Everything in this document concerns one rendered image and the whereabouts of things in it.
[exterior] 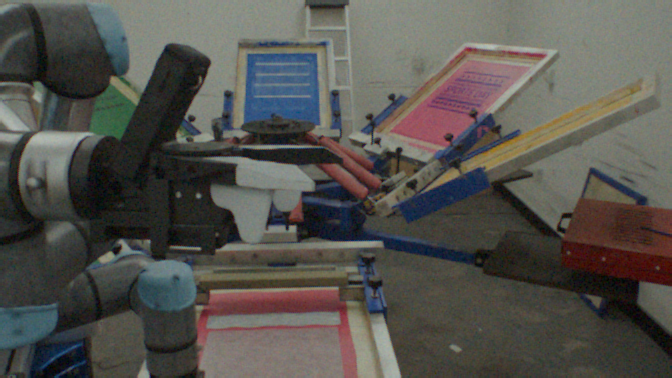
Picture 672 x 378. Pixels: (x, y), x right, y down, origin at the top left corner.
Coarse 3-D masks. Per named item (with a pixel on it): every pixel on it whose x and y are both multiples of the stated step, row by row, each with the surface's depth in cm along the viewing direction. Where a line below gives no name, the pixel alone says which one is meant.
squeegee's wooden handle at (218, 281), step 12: (204, 276) 172; (216, 276) 172; (228, 276) 172; (240, 276) 172; (252, 276) 172; (264, 276) 172; (276, 276) 171; (288, 276) 171; (300, 276) 171; (312, 276) 171; (324, 276) 171; (336, 276) 171; (204, 288) 169; (216, 288) 169; (228, 288) 169; (240, 288) 169; (252, 288) 170; (264, 288) 170
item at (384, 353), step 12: (372, 324) 160; (384, 324) 160; (372, 336) 159; (384, 336) 155; (384, 348) 150; (144, 360) 145; (384, 360) 145; (144, 372) 140; (384, 372) 140; (396, 372) 140
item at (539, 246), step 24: (336, 240) 245; (360, 240) 240; (384, 240) 236; (408, 240) 233; (504, 240) 226; (528, 240) 226; (552, 240) 226; (480, 264) 221; (504, 264) 206; (528, 264) 206; (552, 264) 206; (576, 288) 190; (600, 288) 189; (624, 288) 190
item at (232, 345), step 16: (224, 304) 178; (240, 304) 178; (256, 304) 178; (272, 304) 178; (208, 336) 161; (224, 336) 161; (240, 336) 161; (256, 336) 161; (272, 336) 161; (208, 352) 154; (224, 352) 154; (240, 352) 154; (256, 352) 154; (272, 352) 154; (208, 368) 148; (224, 368) 148; (240, 368) 148; (256, 368) 148
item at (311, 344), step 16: (288, 304) 178; (304, 304) 178; (320, 304) 178; (336, 304) 178; (288, 336) 161; (304, 336) 161; (320, 336) 161; (336, 336) 161; (288, 352) 154; (304, 352) 154; (320, 352) 154; (336, 352) 154; (352, 352) 154; (272, 368) 148; (288, 368) 148; (304, 368) 148; (320, 368) 148; (336, 368) 148; (352, 368) 148
